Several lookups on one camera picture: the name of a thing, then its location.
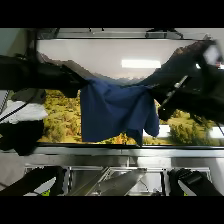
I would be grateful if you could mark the blue T-shirt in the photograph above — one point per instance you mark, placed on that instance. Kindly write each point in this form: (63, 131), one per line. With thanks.
(113, 110)

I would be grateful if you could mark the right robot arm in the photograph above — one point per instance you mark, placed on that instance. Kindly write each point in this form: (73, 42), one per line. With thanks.
(196, 96)

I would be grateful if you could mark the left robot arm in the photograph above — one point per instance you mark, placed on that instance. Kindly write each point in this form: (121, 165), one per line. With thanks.
(30, 75)

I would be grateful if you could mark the white garment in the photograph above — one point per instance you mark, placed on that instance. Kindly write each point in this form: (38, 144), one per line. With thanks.
(31, 113)

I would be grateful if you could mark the black garment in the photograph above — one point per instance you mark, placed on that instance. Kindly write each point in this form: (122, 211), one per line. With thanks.
(23, 136)

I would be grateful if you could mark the silver frame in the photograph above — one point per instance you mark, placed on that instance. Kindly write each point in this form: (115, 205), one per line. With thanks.
(116, 185)

